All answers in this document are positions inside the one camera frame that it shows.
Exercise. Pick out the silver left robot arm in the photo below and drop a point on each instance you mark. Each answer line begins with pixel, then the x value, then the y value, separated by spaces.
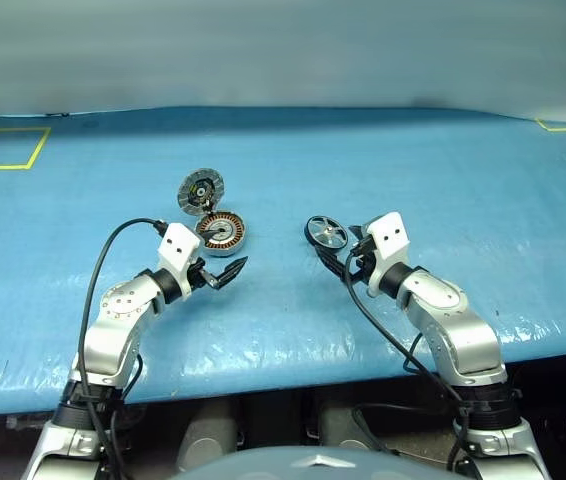
pixel 113 340

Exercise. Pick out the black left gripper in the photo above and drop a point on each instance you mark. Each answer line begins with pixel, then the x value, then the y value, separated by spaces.
pixel 200 280

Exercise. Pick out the silver motor housing copper windings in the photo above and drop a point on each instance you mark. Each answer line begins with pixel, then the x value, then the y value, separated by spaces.
pixel 227 240

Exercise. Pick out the blue plastic table cover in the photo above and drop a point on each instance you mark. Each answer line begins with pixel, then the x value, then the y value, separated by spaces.
pixel 283 165

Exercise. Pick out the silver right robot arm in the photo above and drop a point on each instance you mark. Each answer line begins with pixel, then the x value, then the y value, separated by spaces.
pixel 463 340

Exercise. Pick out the black rotor wheel silver spokes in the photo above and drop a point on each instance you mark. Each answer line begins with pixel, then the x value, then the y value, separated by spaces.
pixel 327 232

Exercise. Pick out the small black clip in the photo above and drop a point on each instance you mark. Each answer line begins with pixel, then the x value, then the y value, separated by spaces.
pixel 58 114

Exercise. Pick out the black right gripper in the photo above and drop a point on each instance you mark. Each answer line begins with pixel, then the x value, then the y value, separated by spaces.
pixel 363 260

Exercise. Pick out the round silver ribbed motor cap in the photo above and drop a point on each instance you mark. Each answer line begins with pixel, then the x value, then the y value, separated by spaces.
pixel 202 192

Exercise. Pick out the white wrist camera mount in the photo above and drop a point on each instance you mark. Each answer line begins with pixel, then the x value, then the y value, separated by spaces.
pixel 388 240
pixel 178 242

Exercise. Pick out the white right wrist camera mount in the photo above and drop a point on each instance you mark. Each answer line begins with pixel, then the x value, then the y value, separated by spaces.
pixel 388 240

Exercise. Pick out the grey-blue robot torso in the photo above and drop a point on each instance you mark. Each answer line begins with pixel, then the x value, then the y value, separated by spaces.
pixel 283 465

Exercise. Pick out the grey rounded shape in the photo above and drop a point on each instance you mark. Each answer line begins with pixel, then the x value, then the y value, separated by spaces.
pixel 208 432
pixel 343 427

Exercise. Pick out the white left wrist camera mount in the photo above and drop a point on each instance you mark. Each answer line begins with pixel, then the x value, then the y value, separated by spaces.
pixel 178 242

